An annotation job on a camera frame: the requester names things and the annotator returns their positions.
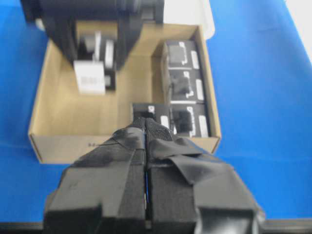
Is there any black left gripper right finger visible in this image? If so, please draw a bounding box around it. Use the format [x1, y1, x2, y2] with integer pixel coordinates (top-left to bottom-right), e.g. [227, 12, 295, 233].
[146, 118, 265, 234]

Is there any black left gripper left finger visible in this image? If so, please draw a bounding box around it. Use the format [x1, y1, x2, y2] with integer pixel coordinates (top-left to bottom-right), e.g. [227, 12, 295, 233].
[43, 118, 146, 234]

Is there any black dynamixel box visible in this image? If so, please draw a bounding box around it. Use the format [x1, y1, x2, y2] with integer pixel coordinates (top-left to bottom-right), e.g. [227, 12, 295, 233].
[73, 31, 116, 95]
[131, 103, 173, 133]

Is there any black box right lower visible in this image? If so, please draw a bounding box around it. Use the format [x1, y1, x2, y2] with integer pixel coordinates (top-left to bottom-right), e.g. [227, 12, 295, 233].
[170, 103, 211, 138]

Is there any brown cardboard box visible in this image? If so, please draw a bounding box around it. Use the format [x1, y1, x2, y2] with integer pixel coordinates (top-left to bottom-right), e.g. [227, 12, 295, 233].
[28, 23, 221, 164]

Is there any black box right middle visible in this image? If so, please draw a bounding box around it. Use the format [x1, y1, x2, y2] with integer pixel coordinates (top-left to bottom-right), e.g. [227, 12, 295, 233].
[167, 70, 205, 103]

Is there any black box upper right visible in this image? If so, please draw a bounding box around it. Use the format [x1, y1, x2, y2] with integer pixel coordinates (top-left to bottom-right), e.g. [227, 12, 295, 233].
[163, 40, 200, 70]

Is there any blue table mat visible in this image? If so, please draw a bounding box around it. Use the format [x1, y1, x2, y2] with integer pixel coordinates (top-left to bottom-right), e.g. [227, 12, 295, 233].
[0, 0, 312, 222]

